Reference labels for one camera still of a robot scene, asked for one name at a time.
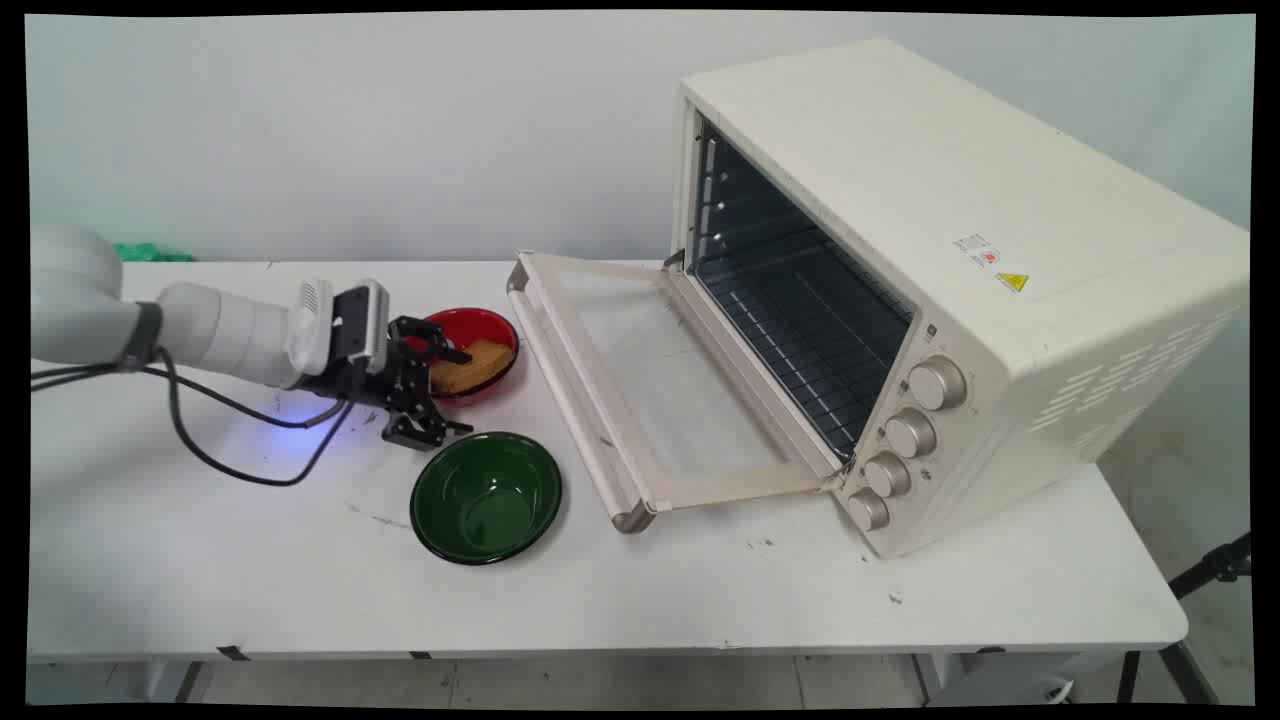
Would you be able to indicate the white table leg frame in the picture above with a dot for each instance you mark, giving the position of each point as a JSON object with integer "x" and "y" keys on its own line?
{"x": 1000, "y": 680}

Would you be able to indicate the green plastic object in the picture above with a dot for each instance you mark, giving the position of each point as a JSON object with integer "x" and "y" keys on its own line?
{"x": 150, "y": 254}

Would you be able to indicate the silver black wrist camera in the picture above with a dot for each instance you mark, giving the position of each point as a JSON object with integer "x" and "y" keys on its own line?
{"x": 362, "y": 320}

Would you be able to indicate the cream glass oven door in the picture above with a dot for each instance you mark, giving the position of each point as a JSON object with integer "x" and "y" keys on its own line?
{"x": 640, "y": 390}

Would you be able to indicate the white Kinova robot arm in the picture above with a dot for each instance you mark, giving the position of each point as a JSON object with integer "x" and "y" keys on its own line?
{"x": 220, "y": 335}

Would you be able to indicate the cream toaster oven body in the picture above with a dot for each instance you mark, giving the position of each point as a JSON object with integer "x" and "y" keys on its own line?
{"x": 940, "y": 190}

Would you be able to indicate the yellow warning sticker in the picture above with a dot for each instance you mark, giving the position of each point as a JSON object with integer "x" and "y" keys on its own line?
{"x": 1012, "y": 282}

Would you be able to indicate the green bowl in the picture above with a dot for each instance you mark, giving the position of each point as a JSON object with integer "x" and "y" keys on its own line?
{"x": 485, "y": 498}

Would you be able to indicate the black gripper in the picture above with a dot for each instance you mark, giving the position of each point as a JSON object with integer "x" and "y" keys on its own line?
{"x": 365, "y": 385}

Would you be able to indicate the black tripod stand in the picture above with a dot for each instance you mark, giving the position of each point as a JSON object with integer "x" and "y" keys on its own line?
{"x": 1215, "y": 565}

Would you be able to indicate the white label sticker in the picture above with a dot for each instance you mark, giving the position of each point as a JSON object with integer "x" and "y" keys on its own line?
{"x": 977, "y": 250}

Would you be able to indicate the red bowl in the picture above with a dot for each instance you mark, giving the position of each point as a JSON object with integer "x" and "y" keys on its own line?
{"x": 492, "y": 325}

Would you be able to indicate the silver oven knob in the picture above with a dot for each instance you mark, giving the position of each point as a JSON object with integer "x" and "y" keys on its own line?
{"x": 938, "y": 383}
{"x": 888, "y": 474}
{"x": 868, "y": 510}
{"x": 911, "y": 433}

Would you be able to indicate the toasted bread slice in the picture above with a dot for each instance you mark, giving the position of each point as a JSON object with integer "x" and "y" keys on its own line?
{"x": 475, "y": 368}

